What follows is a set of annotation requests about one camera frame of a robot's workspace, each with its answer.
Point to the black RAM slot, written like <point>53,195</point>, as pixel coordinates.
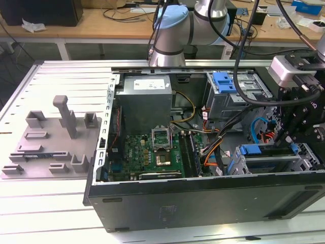
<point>186,155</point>
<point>196,155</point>

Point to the blue circuit board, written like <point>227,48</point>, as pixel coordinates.
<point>243,11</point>

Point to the black open PC case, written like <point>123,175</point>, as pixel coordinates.
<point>177,203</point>

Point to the blue cardboard box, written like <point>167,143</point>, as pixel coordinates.
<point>304,7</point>

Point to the CPU socket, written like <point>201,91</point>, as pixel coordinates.
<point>163,159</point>

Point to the RAM stick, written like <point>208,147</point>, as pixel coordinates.
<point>38,155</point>

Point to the grey parts rack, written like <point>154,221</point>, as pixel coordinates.
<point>50,152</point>

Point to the metal optical drive cage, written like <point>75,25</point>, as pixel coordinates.
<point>228,106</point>

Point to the black graphics card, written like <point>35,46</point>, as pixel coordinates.
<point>160,175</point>

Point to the large black box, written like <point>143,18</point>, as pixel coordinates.
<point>38,12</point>

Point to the green motherboard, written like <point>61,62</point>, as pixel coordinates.
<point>137,152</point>

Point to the white crumpled wrapper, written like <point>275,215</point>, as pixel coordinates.
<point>33,25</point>

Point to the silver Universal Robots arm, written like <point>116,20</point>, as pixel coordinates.
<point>172,38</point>

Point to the grey flat box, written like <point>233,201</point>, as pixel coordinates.
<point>273,10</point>

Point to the small black cube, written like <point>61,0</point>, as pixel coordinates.
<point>260,19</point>

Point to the grey power supply unit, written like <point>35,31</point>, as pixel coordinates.
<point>144,106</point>

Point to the hard disk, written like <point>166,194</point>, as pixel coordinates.
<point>251,149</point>

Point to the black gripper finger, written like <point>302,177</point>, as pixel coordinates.
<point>312,134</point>
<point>289,111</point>

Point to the clear plastic packaging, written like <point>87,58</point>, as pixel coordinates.
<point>283,23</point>

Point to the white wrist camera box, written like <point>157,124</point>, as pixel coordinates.
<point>281,71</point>

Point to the wooden desk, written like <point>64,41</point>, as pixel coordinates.
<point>89,25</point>

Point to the white box black insert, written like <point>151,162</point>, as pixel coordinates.
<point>318,26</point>

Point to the brown cardboard piece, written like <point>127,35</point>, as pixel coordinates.
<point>114,3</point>

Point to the metal disk bay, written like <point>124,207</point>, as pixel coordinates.
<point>304,162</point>

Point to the blue plastic drive latch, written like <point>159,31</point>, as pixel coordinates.
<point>224,84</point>

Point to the black waste bin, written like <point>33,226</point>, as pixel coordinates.
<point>190,52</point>

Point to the white barcode tag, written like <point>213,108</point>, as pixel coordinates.
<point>228,52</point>

